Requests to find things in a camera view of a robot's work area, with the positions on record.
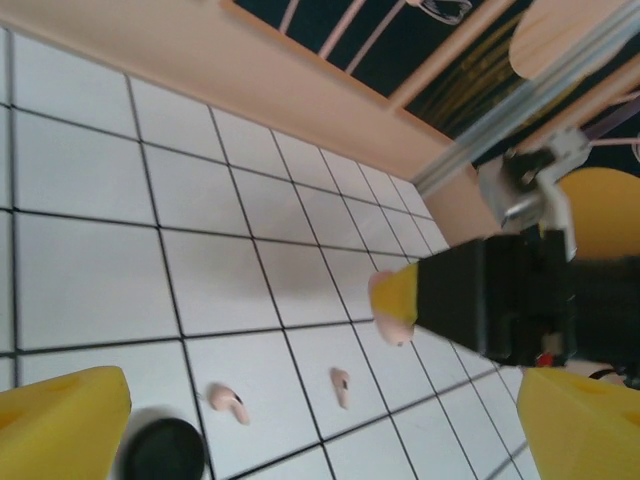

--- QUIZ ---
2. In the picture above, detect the black earbud charging case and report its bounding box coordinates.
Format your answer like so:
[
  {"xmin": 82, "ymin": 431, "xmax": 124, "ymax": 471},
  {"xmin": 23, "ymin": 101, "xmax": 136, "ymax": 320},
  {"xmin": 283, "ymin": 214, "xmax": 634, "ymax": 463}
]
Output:
[{"xmin": 122, "ymin": 418, "xmax": 207, "ymax": 480}]

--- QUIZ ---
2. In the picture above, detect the aluminium frame post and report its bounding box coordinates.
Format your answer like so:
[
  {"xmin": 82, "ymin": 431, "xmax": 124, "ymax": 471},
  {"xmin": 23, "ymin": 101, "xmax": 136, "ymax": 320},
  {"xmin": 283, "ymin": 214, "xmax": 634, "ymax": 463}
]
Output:
[{"xmin": 410, "ymin": 0, "xmax": 640, "ymax": 189}]

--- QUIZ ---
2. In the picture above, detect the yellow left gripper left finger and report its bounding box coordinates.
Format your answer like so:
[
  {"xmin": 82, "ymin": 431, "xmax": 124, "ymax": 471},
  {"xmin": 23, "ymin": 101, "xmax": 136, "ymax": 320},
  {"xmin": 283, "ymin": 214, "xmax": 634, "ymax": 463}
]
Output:
[{"xmin": 0, "ymin": 365, "xmax": 134, "ymax": 480}]

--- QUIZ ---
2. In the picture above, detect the feather and gold oval poster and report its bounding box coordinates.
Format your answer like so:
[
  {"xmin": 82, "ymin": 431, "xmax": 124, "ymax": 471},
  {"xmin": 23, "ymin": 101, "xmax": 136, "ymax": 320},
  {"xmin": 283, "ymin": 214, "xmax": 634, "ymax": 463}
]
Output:
[{"xmin": 519, "ymin": 84, "xmax": 640, "ymax": 261}]

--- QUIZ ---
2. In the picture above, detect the flower line-art poster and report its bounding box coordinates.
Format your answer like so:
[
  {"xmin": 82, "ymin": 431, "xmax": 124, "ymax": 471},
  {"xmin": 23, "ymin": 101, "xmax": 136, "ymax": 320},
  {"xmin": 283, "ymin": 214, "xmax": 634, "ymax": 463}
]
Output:
[{"xmin": 219, "ymin": 0, "xmax": 541, "ymax": 116}]

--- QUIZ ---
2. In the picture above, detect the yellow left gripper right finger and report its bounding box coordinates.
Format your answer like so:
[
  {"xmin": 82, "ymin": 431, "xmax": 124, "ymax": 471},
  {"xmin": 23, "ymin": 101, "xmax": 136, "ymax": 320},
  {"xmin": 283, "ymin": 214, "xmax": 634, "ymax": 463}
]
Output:
[{"xmin": 516, "ymin": 367, "xmax": 640, "ymax": 480}]

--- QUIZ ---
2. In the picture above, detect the moon and beige circle poster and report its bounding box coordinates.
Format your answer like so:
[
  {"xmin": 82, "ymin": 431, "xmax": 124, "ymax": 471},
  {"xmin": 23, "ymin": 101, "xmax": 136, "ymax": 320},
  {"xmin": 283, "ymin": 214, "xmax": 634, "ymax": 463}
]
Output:
[{"xmin": 402, "ymin": 0, "xmax": 640, "ymax": 156}]

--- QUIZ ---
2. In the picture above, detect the pink wireless earbud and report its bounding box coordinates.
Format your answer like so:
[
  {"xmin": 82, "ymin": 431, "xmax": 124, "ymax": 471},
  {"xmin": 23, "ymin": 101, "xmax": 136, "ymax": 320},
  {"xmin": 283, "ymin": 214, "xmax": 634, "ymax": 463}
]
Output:
[
  {"xmin": 329, "ymin": 367, "xmax": 352, "ymax": 410},
  {"xmin": 207, "ymin": 382, "xmax": 251, "ymax": 426}
]

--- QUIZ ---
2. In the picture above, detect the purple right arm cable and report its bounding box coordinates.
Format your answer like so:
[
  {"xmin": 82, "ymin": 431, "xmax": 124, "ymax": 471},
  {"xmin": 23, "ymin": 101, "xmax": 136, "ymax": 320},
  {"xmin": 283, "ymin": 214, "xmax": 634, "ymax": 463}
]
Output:
[{"xmin": 579, "ymin": 99, "xmax": 640, "ymax": 141}]

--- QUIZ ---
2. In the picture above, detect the pink earbud charging case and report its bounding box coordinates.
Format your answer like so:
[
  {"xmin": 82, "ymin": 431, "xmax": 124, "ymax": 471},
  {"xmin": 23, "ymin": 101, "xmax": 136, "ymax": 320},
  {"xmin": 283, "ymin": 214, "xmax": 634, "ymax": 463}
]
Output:
[{"xmin": 368, "ymin": 269, "xmax": 417, "ymax": 347}]

